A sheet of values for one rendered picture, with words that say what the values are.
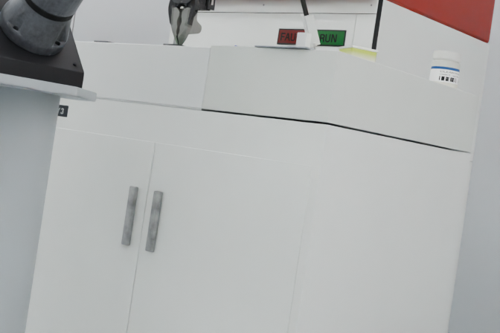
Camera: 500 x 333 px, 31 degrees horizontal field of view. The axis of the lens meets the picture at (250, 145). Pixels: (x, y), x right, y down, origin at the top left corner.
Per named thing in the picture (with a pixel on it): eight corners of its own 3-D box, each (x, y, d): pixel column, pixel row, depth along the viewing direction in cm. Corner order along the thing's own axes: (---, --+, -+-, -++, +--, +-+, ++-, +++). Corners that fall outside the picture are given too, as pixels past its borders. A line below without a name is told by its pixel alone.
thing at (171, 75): (80, 97, 242) (88, 47, 243) (229, 114, 206) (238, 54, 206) (52, 92, 235) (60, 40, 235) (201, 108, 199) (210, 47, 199)
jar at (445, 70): (436, 91, 228) (442, 54, 228) (461, 93, 224) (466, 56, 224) (422, 87, 223) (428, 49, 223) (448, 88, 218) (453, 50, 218)
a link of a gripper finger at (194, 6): (196, 25, 210) (202, -11, 210) (192, 24, 209) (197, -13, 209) (182, 25, 213) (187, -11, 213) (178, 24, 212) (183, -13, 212)
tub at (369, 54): (359, 78, 224) (363, 51, 224) (375, 77, 217) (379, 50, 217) (333, 73, 221) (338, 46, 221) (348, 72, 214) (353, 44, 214)
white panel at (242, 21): (162, 115, 301) (179, -1, 302) (362, 140, 248) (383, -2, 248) (155, 114, 299) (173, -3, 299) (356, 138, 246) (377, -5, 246)
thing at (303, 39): (304, 70, 223) (312, 17, 224) (317, 70, 221) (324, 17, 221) (289, 65, 219) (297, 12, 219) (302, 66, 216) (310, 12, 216)
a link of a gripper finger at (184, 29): (202, 49, 214) (207, 11, 214) (184, 44, 210) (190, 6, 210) (193, 48, 216) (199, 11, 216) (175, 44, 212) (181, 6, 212)
